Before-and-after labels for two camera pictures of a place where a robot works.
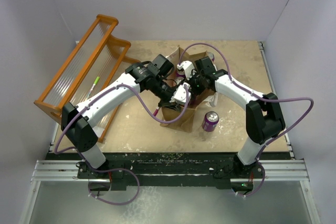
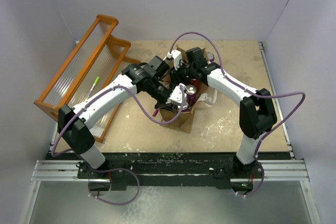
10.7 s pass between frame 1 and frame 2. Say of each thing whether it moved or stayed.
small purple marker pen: stayed
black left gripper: stayed
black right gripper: moved
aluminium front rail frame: stayed
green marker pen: stayed
